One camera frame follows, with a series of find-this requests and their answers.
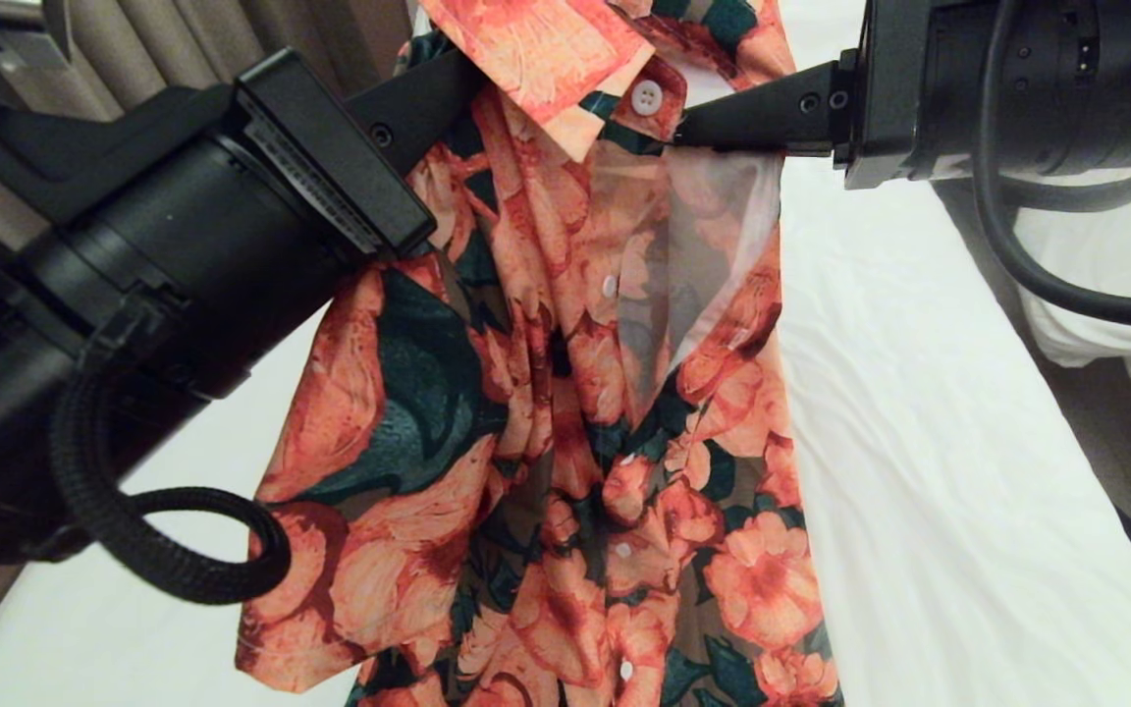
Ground beige curtain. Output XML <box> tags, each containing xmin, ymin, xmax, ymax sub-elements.
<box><xmin>0</xmin><ymin>0</ymin><xmax>429</xmax><ymax>251</ymax></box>

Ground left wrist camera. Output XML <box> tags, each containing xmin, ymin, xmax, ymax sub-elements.
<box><xmin>0</xmin><ymin>0</ymin><xmax>235</xmax><ymax>229</ymax></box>

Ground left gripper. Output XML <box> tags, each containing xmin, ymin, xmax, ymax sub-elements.
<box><xmin>28</xmin><ymin>45</ymin><xmax>485</xmax><ymax>401</ymax></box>

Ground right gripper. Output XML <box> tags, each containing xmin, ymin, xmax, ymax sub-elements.
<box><xmin>673</xmin><ymin>0</ymin><xmax>1131</xmax><ymax>191</ymax></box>

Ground orange green floral shirt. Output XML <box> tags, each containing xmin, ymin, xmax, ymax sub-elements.
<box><xmin>235</xmin><ymin>0</ymin><xmax>843</xmax><ymax>707</ymax></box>

